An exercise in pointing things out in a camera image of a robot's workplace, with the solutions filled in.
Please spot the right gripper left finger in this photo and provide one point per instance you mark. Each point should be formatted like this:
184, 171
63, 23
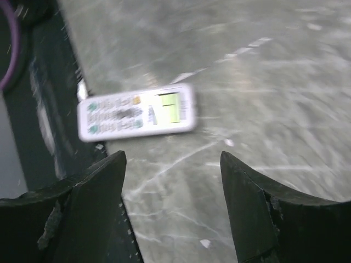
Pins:
81, 218

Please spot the white remote control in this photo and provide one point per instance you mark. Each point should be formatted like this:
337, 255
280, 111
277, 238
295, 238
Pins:
163, 110

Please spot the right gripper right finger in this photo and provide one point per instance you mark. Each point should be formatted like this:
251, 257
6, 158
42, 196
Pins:
271, 222

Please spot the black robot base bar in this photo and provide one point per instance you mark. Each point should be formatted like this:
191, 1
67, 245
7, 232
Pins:
39, 136

